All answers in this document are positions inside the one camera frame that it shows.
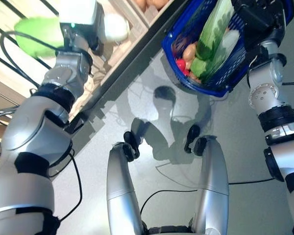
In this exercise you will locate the wooden display shelf frame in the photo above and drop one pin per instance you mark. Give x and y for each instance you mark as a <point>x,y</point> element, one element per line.
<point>142,51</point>

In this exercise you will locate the dark robot waist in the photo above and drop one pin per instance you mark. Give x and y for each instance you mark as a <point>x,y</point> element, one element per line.
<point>166,231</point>

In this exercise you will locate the black right robot foot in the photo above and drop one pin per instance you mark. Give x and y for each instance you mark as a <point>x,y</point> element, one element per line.
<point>192,134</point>

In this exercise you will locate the wooden slat crate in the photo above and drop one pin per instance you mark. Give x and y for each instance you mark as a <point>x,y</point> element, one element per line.
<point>120,56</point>
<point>149,17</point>

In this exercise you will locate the napa cabbage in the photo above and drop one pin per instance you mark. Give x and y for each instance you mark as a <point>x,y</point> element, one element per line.
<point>198,67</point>
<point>39,36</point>
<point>215,29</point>

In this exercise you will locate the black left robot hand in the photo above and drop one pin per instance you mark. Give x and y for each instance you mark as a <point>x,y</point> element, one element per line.
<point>80,12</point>

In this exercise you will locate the silver robot leg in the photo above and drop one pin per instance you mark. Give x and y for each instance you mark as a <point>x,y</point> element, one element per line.
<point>122,186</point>
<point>212,176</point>

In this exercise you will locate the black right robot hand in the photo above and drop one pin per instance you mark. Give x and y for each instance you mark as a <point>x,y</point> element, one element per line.
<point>262,14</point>

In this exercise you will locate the black left robot foot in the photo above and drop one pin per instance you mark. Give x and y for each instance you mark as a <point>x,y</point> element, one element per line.
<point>128,138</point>

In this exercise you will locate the red tomato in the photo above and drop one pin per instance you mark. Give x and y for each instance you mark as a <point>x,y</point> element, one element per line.
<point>180,64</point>

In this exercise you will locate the silver left robot leg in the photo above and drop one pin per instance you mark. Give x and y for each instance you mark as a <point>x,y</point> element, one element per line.
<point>122,186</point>

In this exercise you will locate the blue plastic shopping basket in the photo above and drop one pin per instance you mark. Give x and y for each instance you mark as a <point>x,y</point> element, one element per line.
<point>235,63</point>

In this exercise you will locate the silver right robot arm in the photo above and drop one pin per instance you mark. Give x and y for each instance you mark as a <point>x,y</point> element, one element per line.
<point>267,98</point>

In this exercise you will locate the silver right robot leg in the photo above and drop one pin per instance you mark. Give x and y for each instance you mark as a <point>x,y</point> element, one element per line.
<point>212,176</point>

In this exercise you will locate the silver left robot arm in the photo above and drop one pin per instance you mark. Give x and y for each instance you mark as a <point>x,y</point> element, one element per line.
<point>27,127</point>

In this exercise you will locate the black robot foot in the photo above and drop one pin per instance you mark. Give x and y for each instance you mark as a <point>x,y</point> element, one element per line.
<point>128,138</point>
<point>192,134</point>

